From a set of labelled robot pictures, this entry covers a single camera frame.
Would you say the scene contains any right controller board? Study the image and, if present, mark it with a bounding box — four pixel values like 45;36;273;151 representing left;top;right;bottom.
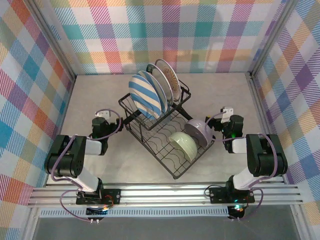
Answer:
226;204;248;221

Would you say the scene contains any white slotted cable duct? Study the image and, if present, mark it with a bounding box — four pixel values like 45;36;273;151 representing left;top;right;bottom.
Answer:
39;208;230;219

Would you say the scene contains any white plate blue striped rim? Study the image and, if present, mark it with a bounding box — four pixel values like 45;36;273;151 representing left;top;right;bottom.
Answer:
138;70;169;115

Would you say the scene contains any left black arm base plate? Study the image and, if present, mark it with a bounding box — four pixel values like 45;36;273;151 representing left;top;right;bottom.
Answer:
75;188;122;206

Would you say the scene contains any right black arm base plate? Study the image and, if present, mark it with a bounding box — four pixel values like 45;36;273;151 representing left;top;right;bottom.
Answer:
208;186;256;205

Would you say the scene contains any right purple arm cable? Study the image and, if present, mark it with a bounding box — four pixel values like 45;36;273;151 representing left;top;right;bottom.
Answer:
204;111;280;223

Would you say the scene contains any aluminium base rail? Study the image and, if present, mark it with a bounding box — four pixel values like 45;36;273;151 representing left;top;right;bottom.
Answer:
26;183;305;209

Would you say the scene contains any black wire dish rack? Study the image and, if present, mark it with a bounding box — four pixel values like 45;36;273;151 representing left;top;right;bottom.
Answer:
118;82;217;180

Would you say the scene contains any pale green bowl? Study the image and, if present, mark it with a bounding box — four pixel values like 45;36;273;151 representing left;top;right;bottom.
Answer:
168;131;199;162

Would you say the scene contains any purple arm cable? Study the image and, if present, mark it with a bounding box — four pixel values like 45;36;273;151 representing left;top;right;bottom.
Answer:
51;107;125;223
204;111;280;223

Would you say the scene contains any white plate green lettered rim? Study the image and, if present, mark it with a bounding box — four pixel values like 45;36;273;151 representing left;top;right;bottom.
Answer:
146;63;174;106

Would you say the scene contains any left aluminium frame post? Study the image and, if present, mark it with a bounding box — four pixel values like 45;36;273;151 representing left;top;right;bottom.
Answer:
26;0;77;81

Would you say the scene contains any white plate brown sunburst pattern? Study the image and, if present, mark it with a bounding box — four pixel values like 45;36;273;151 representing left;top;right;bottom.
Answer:
154;58;182;102

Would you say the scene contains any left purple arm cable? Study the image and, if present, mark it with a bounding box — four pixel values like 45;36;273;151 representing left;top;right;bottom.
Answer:
51;107;125;223

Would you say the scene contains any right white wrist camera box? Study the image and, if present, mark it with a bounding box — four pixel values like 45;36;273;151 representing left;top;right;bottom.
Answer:
220;106;235;124

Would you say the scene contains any right aluminium frame post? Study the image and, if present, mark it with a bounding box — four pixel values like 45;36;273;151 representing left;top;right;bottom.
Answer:
249;0;300;78

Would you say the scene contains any aluminium frame post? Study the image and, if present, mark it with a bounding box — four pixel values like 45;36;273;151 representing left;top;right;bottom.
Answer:
249;0;300;78
26;0;77;81

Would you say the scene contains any left controller board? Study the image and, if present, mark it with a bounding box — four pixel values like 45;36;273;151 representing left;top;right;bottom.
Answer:
85;205;110;217

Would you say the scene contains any purple bowl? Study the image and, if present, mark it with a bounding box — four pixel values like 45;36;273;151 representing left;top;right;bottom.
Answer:
184;118;214;147

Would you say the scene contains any controller board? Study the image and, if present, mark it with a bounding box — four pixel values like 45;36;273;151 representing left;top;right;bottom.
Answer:
85;205;110;217
226;204;248;221

